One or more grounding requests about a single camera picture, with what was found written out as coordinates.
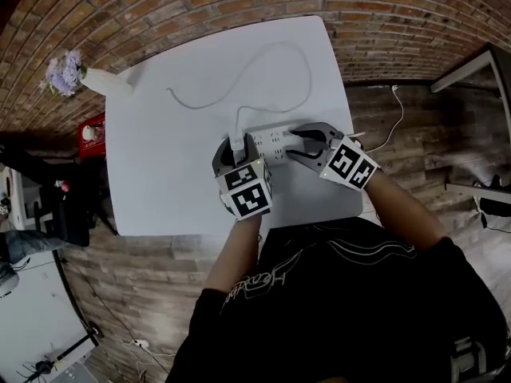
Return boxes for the purple flowers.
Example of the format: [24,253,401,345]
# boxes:
[39,49,87,97]

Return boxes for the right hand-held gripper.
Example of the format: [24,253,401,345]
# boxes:
[286,121,379,193]

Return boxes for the red box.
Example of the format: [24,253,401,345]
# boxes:
[77,112,107,161]

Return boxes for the grey waist-mounted device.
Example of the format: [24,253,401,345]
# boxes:
[450,335,489,383]

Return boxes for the black printed shirt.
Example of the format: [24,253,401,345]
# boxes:
[165,215,506,383]

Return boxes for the white vase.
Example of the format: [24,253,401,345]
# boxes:
[81,68,135,97]

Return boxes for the white cabinet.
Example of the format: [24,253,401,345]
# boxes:
[7,168,45,231]

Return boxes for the white power strip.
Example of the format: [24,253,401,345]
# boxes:
[239,120,311,167]

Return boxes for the dark table with white legs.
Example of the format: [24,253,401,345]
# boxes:
[429,42,511,199]

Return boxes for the black flexible tripod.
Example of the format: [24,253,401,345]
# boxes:
[15,357,59,383]

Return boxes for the person's right forearm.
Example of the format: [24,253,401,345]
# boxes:
[365,169,448,251]

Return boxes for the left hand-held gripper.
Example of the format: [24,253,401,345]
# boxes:
[211,132,275,222]

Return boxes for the black rod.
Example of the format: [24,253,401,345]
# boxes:
[51,329,99,365]

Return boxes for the black device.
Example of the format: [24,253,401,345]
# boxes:
[478,197,511,218]

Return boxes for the black office chair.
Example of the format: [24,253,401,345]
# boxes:
[0,141,109,247]

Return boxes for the white desk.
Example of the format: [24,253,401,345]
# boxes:
[0,249,101,383]

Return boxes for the grey box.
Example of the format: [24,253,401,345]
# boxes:
[59,363,99,383]

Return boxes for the person's left forearm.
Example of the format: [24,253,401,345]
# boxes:
[203,213,264,294]

